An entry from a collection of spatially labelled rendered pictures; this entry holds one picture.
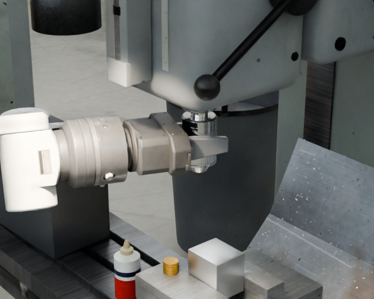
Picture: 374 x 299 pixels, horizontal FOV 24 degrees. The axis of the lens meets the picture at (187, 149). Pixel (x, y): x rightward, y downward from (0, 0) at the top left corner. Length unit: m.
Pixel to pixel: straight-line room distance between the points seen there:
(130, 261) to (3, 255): 0.30
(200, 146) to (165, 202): 2.64
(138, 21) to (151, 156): 0.18
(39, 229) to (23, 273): 0.08
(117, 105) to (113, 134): 3.83
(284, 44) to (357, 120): 0.41
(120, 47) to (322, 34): 0.26
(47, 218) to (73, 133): 0.40
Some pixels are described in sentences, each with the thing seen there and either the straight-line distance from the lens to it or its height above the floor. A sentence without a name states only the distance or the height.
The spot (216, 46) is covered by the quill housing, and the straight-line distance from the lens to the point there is 1.00.
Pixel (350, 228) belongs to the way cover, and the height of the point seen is 1.00.
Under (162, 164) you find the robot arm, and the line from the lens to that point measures 1.11.
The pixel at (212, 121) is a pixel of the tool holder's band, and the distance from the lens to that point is 1.13.
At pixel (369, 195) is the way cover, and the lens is 1.45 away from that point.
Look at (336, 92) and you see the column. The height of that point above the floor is 1.20.
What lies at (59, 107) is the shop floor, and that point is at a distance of 4.93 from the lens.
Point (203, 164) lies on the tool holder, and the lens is 1.15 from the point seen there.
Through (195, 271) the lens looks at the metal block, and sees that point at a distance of 1.21.
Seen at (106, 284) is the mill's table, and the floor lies 0.93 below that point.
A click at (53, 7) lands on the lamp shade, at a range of 0.87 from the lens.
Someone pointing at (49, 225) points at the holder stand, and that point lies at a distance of 1.46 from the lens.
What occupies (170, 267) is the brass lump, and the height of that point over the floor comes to 1.06.
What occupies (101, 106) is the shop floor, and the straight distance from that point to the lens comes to 4.91.
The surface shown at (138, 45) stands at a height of 1.39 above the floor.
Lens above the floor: 1.67
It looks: 23 degrees down
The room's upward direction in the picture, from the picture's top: straight up
